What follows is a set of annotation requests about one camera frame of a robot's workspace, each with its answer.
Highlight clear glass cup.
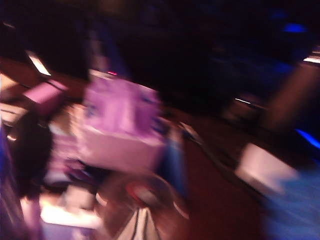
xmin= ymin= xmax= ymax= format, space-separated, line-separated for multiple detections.
xmin=98 ymin=171 xmax=191 ymax=222

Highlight pink and white tissue box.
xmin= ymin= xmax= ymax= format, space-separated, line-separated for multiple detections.
xmin=76 ymin=74 xmax=169 ymax=175

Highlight white power adapter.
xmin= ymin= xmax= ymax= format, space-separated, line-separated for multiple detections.
xmin=234 ymin=141 xmax=300 ymax=197

